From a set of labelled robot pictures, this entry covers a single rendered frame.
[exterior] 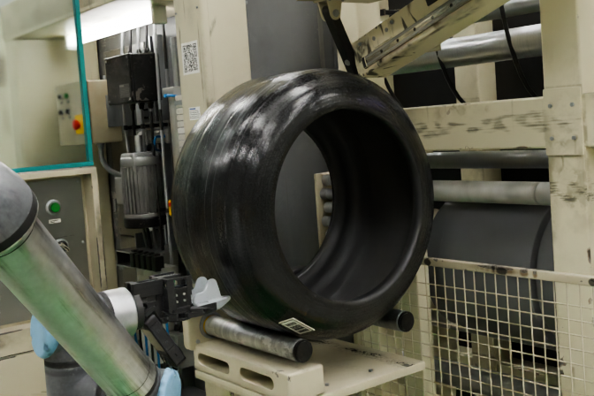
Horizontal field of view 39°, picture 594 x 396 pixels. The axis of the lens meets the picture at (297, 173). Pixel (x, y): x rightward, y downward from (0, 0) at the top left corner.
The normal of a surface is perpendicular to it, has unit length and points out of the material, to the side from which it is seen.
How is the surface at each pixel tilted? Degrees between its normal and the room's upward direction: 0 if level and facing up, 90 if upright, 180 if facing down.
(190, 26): 90
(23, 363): 90
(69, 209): 90
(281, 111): 54
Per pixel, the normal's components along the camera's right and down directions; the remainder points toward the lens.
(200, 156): -0.75, -0.34
